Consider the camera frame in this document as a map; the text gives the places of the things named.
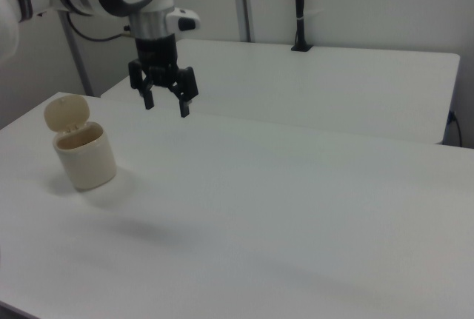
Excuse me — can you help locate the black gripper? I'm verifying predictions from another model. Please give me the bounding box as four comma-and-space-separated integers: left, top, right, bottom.
127, 36, 199, 119

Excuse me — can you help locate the beige lidded trash bin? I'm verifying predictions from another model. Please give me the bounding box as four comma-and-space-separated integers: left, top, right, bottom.
43, 93, 119, 192

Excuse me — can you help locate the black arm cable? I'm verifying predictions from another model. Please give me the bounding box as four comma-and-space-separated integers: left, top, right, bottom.
65, 11, 135, 44

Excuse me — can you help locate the aluminium partition post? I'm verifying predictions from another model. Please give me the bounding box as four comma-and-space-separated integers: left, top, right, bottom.
231, 0, 256, 43

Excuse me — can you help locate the black camera pole with zip tie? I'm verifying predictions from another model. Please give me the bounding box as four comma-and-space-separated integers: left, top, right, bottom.
290, 0, 315, 53

